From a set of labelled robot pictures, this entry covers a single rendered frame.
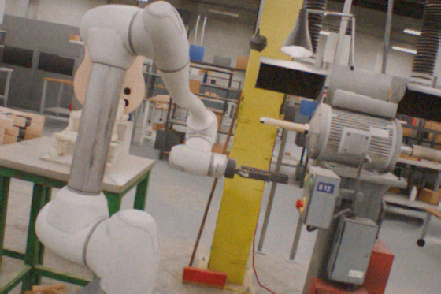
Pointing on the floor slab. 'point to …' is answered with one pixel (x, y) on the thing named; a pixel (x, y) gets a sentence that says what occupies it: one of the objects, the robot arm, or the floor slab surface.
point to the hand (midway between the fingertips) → (278, 178)
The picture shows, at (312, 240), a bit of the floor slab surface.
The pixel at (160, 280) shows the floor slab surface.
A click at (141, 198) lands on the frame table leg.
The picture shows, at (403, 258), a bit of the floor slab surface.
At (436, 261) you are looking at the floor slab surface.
